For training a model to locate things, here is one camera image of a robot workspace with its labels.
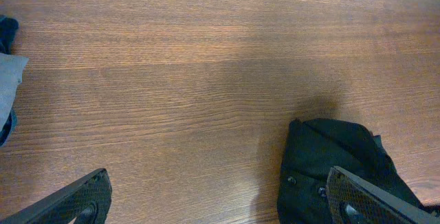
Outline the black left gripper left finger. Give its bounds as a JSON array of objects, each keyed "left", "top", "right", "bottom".
[{"left": 1, "top": 168, "right": 112, "bottom": 224}]

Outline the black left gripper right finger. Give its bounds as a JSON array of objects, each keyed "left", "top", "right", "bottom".
[{"left": 326, "top": 166, "right": 439, "bottom": 224}]

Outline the black t-shirt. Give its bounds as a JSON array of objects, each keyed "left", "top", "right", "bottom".
[{"left": 276, "top": 118, "right": 439, "bottom": 223}]

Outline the grey folded garment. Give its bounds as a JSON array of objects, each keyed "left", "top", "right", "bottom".
[{"left": 0, "top": 53, "right": 28, "bottom": 127}]

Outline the dark navy folded garment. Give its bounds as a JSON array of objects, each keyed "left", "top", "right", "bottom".
[{"left": 1, "top": 14, "right": 19, "bottom": 146}]

